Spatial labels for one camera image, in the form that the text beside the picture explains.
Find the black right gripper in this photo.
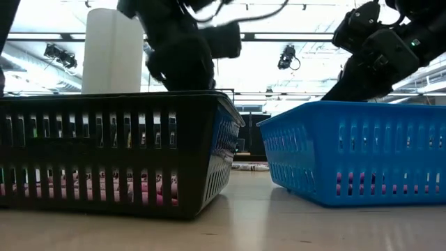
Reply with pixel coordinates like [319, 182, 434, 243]
[320, 29, 421, 102]

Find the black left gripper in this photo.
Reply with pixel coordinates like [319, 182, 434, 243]
[117, 0, 216, 92]

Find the dark pink crayon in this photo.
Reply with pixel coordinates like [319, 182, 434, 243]
[336, 172, 440, 195]

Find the white marker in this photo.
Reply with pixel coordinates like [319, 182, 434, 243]
[231, 162, 270, 172]

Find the light pink crayon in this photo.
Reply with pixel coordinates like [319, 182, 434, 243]
[48, 170, 178, 196]
[0, 181, 179, 206]
[62, 170, 140, 191]

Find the black ceiling device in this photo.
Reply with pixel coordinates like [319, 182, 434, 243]
[43, 43, 78, 70]
[277, 44, 301, 71]

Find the blue plastic basket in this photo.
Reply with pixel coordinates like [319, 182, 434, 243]
[256, 100, 446, 208]

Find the black plastic basket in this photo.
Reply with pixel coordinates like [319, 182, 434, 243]
[0, 89, 246, 220]

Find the black background cabinet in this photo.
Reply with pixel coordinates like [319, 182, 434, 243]
[233, 103, 272, 162]

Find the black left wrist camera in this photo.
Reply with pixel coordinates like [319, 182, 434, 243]
[200, 22, 243, 60]

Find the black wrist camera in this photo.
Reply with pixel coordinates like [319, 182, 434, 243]
[200, 22, 243, 60]
[332, 1, 383, 53]

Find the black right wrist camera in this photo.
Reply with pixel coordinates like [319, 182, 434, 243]
[332, 1, 383, 53]

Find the black background rail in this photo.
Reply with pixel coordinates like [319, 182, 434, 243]
[232, 89, 446, 98]

